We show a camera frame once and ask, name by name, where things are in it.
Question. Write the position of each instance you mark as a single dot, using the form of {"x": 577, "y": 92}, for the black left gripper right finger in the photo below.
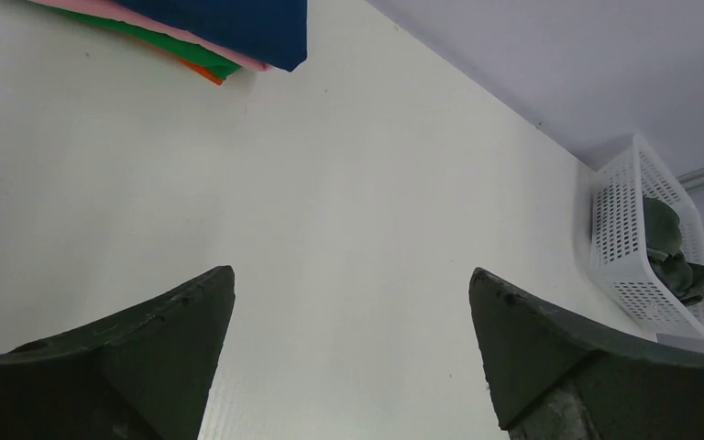
{"x": 555, "y": 374}

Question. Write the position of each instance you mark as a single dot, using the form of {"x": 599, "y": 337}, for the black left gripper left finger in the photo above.
{"x": 142, "y": 373}

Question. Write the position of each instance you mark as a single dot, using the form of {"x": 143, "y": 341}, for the dark grey t shirt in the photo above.
{"x": 664, "y": 239}

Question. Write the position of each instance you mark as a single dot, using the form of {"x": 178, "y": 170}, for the white plastic basket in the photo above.
{"x": 618, "y": 262}

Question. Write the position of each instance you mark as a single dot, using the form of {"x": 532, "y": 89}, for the folded orange t shirt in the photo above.
{"x": 202, "y": 71}

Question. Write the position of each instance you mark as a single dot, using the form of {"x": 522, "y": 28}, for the folded green t shirt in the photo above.
{"x": 217, "y": 64}

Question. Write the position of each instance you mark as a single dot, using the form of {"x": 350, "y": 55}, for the folded navy blue t shirt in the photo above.
{"x": 272, "y": 31}

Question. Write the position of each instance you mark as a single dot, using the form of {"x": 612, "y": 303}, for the folded pink t shirt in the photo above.
{"x": 116, "y": 12}

